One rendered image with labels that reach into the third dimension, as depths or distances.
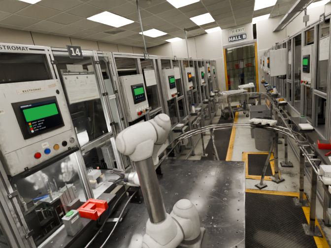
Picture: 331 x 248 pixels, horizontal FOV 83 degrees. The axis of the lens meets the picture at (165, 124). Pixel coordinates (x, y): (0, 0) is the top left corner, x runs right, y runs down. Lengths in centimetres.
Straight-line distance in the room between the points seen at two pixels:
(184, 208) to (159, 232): 21
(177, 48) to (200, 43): 112
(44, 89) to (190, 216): 116
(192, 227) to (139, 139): 66
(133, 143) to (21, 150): 62
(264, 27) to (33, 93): 894
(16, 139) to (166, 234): 94
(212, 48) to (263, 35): 209
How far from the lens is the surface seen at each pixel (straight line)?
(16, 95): 127
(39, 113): 129
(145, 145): 95
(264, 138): 411
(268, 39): 943
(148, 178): 102
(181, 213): 125
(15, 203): 131
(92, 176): 177
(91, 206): 152
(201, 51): 958
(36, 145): 130
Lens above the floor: 173
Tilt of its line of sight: 14 degrees down
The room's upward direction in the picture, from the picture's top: 10 degrees counter-clockwise
